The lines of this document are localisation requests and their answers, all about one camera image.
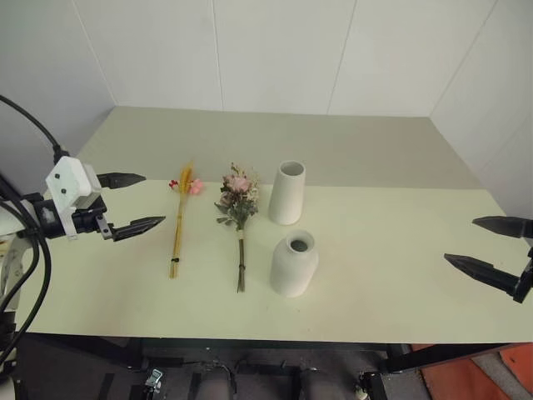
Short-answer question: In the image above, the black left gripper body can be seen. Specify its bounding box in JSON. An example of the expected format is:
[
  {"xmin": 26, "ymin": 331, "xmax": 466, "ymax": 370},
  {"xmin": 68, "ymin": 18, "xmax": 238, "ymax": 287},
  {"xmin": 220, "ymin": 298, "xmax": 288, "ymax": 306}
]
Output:
[{"xmin": 71, "ymin": 197, "xmax": 115, "ymax": 243}]

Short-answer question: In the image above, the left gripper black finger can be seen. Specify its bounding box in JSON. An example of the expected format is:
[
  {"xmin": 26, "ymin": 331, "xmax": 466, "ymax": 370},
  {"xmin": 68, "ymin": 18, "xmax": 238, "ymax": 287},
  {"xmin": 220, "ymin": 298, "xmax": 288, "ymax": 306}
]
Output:
[
  {"xmin": 110, "ymin": 215, "xmax": 167, "ymax": 243},
  {"xmin": 96, "ymin": 171, "xmax": 147, "ymax": 192}
]

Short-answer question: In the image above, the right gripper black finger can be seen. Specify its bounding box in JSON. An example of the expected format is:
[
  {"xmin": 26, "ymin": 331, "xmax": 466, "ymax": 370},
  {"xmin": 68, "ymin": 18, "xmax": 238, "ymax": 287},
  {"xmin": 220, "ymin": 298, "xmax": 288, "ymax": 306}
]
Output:
[
  {"xmin": 471, "ymin": 215, "xmax": 533, "ymax": 240},
  {"xmin": 443, "ymin": 252, "xmax": 524, "ymax": 298}
]

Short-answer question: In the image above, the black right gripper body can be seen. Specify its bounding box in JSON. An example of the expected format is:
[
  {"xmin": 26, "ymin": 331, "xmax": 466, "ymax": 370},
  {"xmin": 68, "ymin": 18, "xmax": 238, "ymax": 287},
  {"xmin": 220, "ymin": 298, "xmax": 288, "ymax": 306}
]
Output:
[{"xmin": 512, "ymin": 244, "xmax": 533, "ymax": 305}]

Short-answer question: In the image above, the tall tapered white vase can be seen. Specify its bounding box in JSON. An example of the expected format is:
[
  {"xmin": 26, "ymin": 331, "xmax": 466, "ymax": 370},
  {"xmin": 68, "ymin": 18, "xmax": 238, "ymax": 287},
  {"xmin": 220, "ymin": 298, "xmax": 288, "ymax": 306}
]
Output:
[{"xmin": 267, "ymin": 159, "xmax": 307, "ymax": 227}]

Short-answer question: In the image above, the white bottle-shaped vase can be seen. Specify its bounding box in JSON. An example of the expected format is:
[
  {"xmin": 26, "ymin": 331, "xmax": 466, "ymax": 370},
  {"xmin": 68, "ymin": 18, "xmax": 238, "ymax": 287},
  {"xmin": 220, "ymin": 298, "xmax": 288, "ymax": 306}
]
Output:
[{"xmin": 269, "ymin": 228, "xmax": 320, "ymax": 299}]

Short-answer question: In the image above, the yellow wheat stalk bundle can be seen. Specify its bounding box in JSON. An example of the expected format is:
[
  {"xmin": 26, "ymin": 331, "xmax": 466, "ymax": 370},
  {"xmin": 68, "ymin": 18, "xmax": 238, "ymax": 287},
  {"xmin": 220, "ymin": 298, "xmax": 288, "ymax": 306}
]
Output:
[{"xmin": 167, "ymin": 159, "xmax": 206, "ymax": 281}]

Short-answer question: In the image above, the orange fabric sheet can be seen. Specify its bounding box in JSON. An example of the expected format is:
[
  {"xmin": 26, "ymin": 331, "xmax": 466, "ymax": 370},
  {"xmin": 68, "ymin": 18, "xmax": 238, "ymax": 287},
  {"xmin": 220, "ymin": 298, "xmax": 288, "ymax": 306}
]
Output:
[{"xmin": 410, "ymin": 342, "xmax": 533, "ymax": 400}]

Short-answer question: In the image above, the pink dried flower bouquet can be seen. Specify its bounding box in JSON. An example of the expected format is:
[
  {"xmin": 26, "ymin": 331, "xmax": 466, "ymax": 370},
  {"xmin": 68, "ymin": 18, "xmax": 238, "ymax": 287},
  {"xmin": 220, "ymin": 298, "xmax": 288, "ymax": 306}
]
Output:
[{"xmin": 213, "ymin": 162, "xmax": 261, "ymax": 294}]

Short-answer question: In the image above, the silver metal clamp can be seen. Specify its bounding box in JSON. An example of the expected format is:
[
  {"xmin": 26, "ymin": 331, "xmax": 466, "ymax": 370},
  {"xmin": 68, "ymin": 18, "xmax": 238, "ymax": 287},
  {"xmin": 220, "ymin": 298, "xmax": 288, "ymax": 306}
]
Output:
[{"xmin": 143, "ymin": 367, "xmax": 164, "ymax": 395}]

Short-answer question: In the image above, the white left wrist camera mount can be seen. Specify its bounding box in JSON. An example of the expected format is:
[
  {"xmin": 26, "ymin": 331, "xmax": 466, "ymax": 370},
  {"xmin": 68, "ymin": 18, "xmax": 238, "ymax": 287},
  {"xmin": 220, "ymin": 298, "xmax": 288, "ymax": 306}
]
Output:
[{"xmin": 44, "ymin": 156, "xmax": 102, "ymax": 242}]

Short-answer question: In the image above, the black looping arm cable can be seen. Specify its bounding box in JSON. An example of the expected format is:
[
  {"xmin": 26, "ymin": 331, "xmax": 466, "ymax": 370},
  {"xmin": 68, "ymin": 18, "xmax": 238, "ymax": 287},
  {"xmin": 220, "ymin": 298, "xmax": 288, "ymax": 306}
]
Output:
[{"xmin": 0, "ymin": 178, "xmax": 52, "ymax": 351}]

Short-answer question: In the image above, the thick black plugged cable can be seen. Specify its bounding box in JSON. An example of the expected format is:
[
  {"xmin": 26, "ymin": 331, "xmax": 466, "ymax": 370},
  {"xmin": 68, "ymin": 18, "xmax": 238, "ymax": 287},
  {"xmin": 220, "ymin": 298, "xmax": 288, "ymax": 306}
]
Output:
[{"xmin": 0, "ymin": 94, "xmax": 71, "ymax": 159}]

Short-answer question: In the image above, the black metal table frame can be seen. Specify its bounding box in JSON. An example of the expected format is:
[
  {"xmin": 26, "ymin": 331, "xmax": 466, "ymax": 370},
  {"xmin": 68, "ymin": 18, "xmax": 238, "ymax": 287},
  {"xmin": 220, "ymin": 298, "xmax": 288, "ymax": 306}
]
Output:
[{"xmin": 14, "ymin": 332, "xmax": 514, "ymax": 376}]

